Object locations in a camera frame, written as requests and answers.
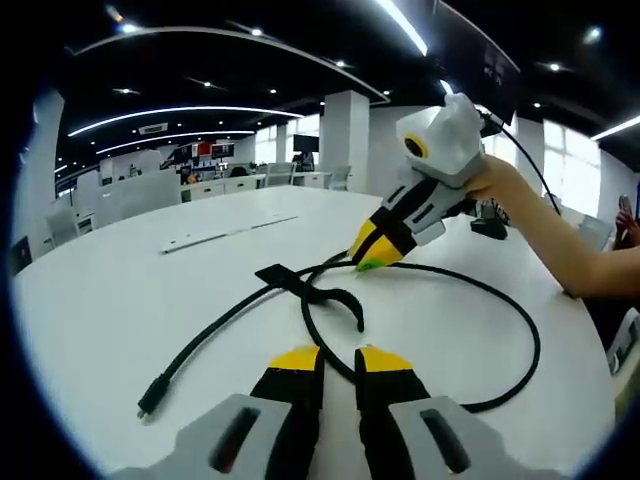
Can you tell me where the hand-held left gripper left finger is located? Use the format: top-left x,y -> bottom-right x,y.
107,343 -> 326,480

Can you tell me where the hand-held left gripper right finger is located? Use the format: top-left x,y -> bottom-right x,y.
353,343 -> 571,480

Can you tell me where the black Velcro strap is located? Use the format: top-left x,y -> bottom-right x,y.
254,264 -> 366,335

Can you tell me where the black charging cable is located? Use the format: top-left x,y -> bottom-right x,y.
137,252 -> 542,424

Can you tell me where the black computer mouse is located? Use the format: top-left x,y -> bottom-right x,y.
469,218 -> 509,241

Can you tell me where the large dark monitor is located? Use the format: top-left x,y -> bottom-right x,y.
433,0 -> 521,126

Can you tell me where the white flat strip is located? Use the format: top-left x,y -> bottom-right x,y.
159,214 -> 300,255

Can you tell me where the black upright panel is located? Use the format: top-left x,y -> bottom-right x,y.
9,237 -> 34,276

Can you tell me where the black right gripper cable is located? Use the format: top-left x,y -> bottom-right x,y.
479,110 -> 564,217

